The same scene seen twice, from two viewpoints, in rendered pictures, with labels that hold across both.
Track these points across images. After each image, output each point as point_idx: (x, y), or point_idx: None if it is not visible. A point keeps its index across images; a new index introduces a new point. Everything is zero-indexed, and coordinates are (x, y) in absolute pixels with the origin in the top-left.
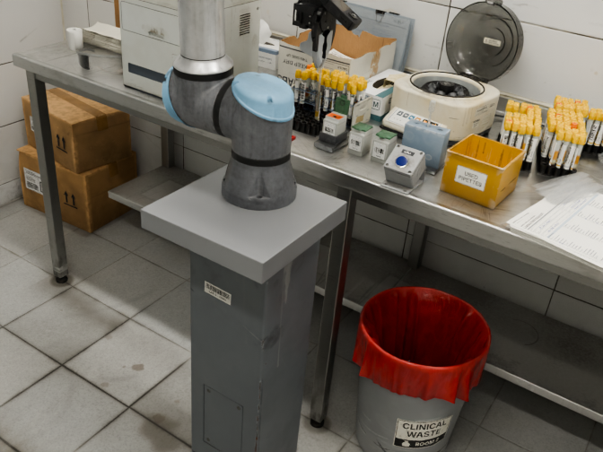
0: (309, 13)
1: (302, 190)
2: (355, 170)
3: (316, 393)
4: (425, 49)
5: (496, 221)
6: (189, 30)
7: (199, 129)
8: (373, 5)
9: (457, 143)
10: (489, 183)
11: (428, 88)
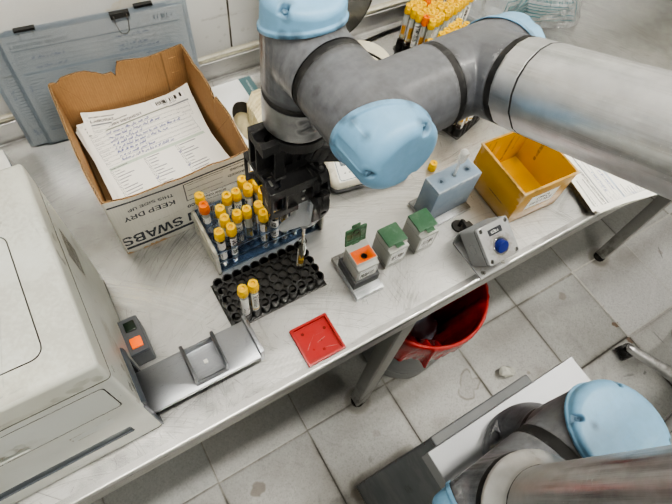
0: (305, 188)
1: (536, 396)
2: (438, 286)
3: (365, 396)
4: (205, 26)
5: (576, 214)
6: None
7: (206, 437)
8: (89, 7)
9: (509, 175)
10: (559, 189)
11: None
